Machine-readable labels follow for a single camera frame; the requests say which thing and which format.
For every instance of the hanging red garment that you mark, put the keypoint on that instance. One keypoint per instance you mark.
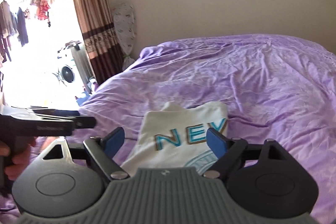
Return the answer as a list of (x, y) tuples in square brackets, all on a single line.
[(42, 12)]

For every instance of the purple floral bed cover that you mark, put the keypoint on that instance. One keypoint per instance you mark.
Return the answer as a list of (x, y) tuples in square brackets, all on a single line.
[(274, 86)]

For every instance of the white printed sweatshirt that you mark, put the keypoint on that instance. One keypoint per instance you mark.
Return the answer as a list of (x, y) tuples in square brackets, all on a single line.
[(175, 137)]

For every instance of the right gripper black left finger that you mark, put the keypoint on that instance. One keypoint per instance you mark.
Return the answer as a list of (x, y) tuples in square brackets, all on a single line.
[(90, 161)]

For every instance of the hanging dark garments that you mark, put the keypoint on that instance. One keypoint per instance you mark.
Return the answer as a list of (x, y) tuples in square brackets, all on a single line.
[(12, 24)]

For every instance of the brown patterned curtain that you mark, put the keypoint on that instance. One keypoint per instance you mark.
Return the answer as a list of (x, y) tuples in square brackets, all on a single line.
[(103, 50)]

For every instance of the white washing machine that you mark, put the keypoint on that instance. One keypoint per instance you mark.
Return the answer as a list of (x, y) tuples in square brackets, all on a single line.
[(73, 66)]

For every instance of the left human hand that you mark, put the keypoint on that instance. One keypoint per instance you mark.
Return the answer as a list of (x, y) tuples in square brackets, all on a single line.
[(20, 161)]

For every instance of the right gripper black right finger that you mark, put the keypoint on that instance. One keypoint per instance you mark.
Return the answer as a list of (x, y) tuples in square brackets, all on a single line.
[(233, 153)]

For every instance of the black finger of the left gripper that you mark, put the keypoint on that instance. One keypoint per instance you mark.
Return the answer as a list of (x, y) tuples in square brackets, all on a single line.
[(56, 112), (83, 122)]

